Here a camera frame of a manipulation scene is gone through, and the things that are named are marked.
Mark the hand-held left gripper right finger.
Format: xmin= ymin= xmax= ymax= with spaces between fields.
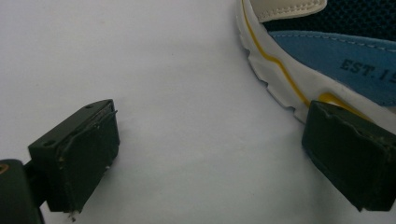
xmin=301 ymin=100 xmax=396 ymax=213

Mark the white and blue sneaker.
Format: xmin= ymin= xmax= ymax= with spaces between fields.
xmin=235 ymin=0 xmax=396 ymax=135

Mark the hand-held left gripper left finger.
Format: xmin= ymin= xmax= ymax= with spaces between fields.
xmin=27 ymin=99 xmax=120 ymax=214

